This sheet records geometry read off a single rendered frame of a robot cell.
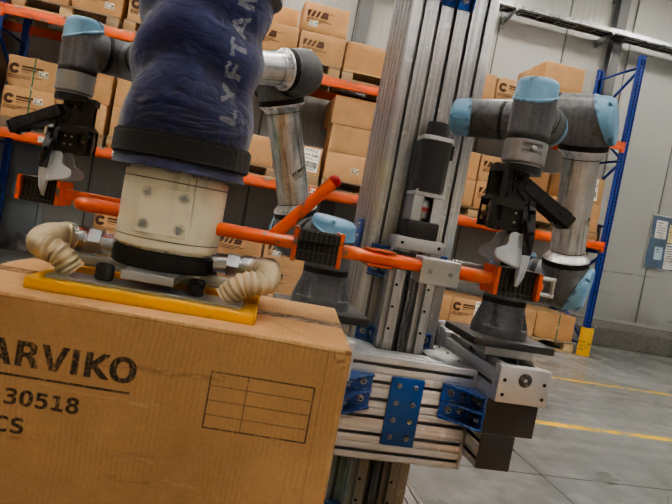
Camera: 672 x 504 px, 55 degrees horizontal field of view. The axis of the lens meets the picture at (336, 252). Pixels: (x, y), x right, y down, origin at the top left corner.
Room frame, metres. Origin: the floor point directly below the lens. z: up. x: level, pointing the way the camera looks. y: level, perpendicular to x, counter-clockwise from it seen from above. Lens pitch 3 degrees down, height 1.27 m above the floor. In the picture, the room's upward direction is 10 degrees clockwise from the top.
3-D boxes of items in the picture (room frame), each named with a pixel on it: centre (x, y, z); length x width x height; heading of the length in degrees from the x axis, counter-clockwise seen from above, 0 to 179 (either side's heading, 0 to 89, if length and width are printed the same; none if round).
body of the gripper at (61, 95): (1.31, 0.57, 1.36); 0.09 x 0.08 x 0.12; 96
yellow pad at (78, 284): (0.99, 0.27, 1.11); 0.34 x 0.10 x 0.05; 96
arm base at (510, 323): (1.72, -0.47, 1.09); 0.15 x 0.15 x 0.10
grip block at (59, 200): (1.31, 0.61, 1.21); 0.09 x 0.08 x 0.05; 6
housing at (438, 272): (1.13, -0.18, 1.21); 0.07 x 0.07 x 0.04; 6
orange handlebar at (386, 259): (1.22, 0.10, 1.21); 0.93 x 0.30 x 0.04; 96
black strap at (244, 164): (1.08, 0.28, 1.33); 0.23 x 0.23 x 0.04
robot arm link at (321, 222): (1.64, 0.02, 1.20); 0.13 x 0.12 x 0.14; 42
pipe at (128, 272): (1.08, 0.28, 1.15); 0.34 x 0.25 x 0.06; 96
